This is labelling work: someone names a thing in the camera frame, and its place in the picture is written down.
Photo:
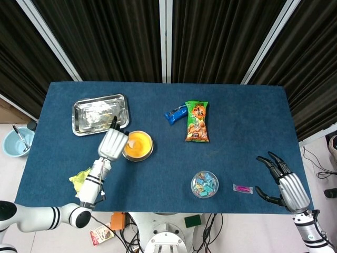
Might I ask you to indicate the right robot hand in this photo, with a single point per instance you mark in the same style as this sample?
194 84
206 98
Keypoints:
293 192

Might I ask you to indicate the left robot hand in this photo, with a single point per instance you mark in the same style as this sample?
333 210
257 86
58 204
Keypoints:
111 145

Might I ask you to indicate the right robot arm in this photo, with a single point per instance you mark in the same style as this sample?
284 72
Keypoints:
310 232

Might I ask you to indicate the bowl with yellow filling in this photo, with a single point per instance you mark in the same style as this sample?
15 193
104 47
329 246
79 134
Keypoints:
140 150

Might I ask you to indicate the rectangular steel tray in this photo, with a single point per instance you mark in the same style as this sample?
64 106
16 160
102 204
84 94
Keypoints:
92 113

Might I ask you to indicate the light blue bowl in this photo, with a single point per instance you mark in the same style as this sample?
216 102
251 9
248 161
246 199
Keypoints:
13 147

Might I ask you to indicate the black cylindrical object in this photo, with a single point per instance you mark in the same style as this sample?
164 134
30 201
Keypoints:
331 193

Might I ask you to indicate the crumpled yellow-green snack bag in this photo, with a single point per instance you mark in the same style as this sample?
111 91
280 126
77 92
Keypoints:
79 179

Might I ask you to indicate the pink item in clear wrapper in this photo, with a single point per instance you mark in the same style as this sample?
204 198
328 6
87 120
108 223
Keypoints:
242 188

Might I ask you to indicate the blue table cloth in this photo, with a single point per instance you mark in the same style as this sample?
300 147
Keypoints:
168 168

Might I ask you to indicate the blue snack packet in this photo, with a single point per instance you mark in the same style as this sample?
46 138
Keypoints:
175 116

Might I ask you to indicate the orange box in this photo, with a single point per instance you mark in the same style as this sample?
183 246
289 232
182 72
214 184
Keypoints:
117 221

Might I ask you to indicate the green snack bag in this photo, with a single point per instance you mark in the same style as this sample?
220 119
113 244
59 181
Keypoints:
197 124

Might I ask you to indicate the clear round clip container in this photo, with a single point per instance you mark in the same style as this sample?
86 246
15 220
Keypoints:
204 184

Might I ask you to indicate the red and white carton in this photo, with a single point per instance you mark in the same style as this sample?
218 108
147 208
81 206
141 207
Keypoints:
101 234

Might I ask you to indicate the dark green block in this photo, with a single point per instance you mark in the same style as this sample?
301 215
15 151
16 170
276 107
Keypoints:
193 221

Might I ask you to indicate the brown cardboard box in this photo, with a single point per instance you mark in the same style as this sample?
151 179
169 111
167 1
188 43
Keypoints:
10 116

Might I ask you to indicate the dark pleated curtain panel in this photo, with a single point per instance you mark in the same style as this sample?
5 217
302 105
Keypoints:
313 66
218 39
105 39
18 60

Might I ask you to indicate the white robot torso base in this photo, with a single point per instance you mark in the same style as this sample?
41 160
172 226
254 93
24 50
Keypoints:
166 237

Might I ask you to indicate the white frame rail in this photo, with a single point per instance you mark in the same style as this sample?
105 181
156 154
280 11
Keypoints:
15 106
316 137

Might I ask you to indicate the white frame post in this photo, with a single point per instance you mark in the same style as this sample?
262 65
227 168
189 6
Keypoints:
271 42
166 39
50 42

